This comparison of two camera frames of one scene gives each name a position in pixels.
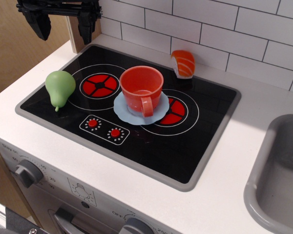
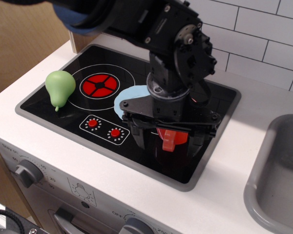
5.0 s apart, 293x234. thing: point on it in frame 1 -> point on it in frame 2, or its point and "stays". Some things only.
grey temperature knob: x=136 y=225 stays
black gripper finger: x=87 y=15 -> x=196 y=142
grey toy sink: x=273 y=194 stays
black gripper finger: x=37 y=15 -> x=137 y=132
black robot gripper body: x=85 y=9 -> x=165 y=106
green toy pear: x=60 y=85 stays
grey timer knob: x=29 y=172 stays
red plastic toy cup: x=141 y=87 -> x=170 y=138
